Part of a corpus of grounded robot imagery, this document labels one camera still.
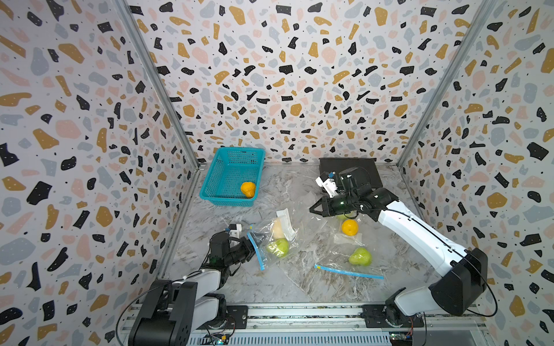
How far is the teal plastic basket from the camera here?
106 centimetres

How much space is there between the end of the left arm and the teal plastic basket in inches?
10.4

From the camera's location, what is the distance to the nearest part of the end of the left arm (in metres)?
0.75
